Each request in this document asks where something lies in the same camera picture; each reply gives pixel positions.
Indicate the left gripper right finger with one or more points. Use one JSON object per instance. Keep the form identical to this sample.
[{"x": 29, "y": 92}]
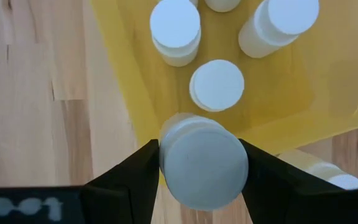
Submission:
[{"x": 291, "y": 202}]

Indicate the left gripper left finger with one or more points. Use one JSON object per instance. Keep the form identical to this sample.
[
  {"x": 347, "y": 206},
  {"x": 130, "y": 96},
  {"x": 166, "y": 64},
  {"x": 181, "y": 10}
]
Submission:
[{"x": 126, "y": 196}]

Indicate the yellow translucent plastic basket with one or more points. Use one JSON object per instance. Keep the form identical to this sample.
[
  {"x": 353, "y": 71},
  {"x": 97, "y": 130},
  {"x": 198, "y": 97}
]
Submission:
[{"x": 275, "y": 93}]

